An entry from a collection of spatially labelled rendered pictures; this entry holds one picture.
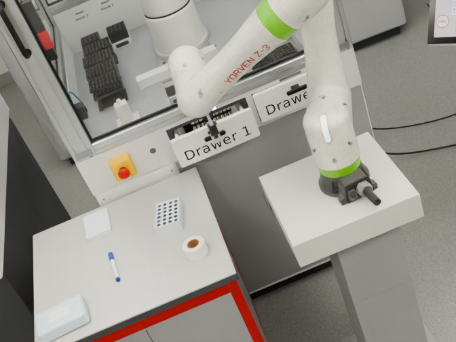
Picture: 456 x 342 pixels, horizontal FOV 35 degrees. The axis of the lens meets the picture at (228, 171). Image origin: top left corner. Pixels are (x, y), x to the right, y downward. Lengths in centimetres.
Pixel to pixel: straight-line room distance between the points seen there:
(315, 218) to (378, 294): 41
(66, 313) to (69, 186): 215
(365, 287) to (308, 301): 72
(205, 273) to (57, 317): 44
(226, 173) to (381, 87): 163
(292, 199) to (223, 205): 61
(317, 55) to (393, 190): 43
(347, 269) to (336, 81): 56
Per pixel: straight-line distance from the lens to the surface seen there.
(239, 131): 241
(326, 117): 194
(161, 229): 227
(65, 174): 436
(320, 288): 298
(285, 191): 214
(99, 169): 249
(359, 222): 197
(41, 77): 232
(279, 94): 246
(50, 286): 235
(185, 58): 201
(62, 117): 239
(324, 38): 200
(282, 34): 181
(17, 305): 259
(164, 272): 217
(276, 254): 287
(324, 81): 205
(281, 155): 261
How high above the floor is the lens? 215
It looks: 35 degrees down
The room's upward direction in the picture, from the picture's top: 22 degrees counter-clockwise
